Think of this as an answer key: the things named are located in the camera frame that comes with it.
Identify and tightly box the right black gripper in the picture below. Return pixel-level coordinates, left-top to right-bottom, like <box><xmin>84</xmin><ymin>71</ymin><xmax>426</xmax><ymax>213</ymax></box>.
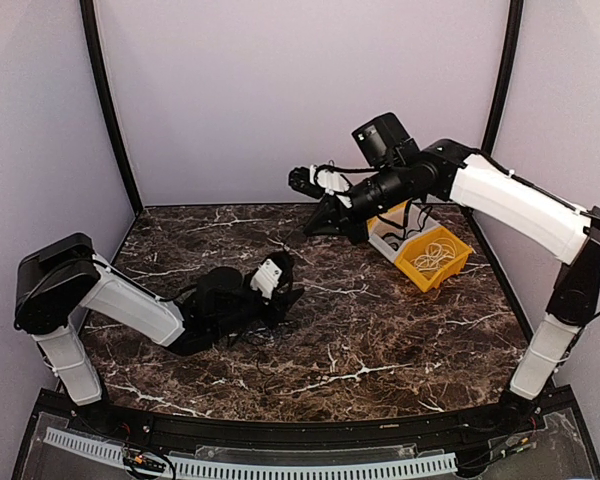
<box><xmin>302</xmin><ymin>161</ymin><xmax>411</xmax><ymax>244</ymax></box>

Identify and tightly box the black cable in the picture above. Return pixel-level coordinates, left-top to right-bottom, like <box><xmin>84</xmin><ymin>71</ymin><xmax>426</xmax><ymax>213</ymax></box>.
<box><xmin>382</xmin><ymin>202</ymin><xmax>434</xmax><ymax>251</ymax></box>

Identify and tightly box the white cable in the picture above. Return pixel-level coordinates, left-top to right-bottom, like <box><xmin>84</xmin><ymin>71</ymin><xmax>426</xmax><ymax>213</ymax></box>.
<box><xmin>412</xmin><ymin>237</ymin><xmax>461</xmax><ymax>274</ymax></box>

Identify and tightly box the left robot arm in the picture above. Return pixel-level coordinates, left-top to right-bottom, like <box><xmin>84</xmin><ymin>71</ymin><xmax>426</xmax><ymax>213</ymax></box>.
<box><xmin>14</xmin><ymin>233</ymin><xmax>304</xmax><ymax>436</ymax></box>

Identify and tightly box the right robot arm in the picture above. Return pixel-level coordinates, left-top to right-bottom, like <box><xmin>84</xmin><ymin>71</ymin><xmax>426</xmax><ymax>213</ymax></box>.
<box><xmin>288</xmin><ymin>112</ymin><xmax>600</xmax><ymax>434</ymax></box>

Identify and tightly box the white plastic bin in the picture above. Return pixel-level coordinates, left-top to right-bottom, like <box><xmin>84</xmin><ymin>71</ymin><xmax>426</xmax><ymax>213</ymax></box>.
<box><xmin>367</xmin><ymin>201</ymin><xmax>441</xmax><ymax>263</ymax></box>

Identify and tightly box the near yellow plastic bin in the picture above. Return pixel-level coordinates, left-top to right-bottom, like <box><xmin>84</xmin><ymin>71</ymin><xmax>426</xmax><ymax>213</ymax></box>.
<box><xmin>394</xmin><ymin>226</ymin><xmax>474</xmax><ymax>292</ymax></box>

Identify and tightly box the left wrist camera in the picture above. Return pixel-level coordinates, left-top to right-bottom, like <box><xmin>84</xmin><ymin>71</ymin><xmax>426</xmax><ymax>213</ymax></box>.
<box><xmin>249</xmin><ymin>250</ymin><xmax>294</xmax><ymax>304</ymax></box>

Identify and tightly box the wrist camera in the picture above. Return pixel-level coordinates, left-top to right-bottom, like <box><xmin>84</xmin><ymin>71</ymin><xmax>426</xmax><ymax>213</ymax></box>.
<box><xmin>249</xmin><ymin>250</ymin><xmax>294</xmax><ymax>304</ymax></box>
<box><xmin>288</xmin><ymin>165</ymin><xmax>351</xmax><ymax>199</ymax></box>

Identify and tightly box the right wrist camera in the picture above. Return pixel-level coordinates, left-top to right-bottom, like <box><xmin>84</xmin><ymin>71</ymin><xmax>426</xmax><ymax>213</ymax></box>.
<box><xmin>288</xmin><ymin>165</ymin><xmax>351</xmax><ymax>199</ymax></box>

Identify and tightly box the white slotted cable duct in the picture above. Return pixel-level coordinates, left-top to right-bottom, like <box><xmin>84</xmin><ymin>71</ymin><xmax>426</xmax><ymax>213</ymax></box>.
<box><xmin>43</xmin><ymin>427</ymin><xmax>457</xmax><ymax>479</ymax></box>

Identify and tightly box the black front rail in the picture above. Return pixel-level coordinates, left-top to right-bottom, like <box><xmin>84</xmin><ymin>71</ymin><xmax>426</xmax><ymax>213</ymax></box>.
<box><xmin>66</xmin><ymin>402</ymin><xmax>545</xmax><ymax>451</ymax></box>

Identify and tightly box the right black frame post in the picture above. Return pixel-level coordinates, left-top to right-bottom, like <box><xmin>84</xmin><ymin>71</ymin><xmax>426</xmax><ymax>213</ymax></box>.
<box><xmin>481</xmin><ymin>0</ymin><xmax>524</xmax><ymax>154</ymax></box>

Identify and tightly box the black frame post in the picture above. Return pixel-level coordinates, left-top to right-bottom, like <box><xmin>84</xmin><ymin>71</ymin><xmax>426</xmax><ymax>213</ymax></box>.
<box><xmin>481</xmin><ymin>0</ymin><xmax>524</xmax><ymax>154</ymax></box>
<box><xmin>79</xmin><ymin>0</ymin><xmax>144</xmax><ymax>216</ymax></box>

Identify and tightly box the left black frame post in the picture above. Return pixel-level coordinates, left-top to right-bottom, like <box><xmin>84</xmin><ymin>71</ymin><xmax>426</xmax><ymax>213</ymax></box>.
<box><xmin>79</xmin><ymin>0</ymin><xmax>144</xmax><ymax>216</ymax></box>

